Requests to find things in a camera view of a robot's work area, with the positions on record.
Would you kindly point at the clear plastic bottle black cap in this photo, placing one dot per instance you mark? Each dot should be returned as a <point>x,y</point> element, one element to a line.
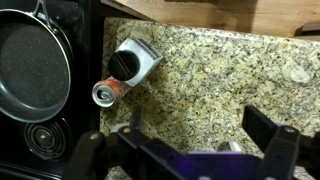
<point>140,60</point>

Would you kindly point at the wooden base cabinet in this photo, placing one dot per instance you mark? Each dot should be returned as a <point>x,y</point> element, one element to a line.
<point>200,13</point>

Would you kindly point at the red soda can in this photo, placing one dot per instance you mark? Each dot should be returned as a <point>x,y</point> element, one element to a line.
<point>108,93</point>

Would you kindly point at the black frying pan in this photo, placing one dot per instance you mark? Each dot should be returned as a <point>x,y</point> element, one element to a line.
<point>30,66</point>

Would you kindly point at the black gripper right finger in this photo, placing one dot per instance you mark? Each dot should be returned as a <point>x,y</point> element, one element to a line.
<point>256,123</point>

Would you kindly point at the black electric stove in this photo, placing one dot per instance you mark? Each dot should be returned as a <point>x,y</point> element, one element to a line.
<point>83,50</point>

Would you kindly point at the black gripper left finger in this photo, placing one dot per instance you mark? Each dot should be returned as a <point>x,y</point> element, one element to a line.
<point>86,156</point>

